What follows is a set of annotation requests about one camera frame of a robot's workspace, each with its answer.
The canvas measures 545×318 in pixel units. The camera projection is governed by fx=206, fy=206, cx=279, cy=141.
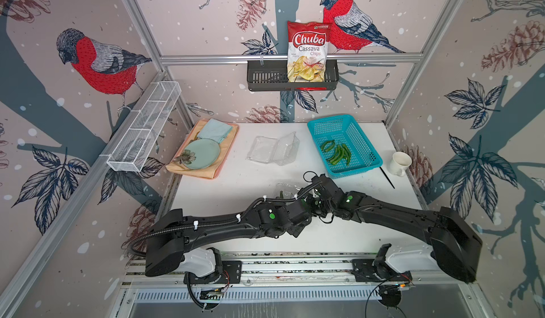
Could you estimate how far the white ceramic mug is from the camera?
943 mm

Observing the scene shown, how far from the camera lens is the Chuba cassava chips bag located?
850 mm

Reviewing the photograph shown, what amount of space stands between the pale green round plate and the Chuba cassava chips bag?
1.76 feet

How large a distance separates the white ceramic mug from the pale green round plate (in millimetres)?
861

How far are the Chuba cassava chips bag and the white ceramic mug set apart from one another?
50 centimetres

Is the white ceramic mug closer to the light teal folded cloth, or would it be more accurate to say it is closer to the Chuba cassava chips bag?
the Chuba cassava chips bag
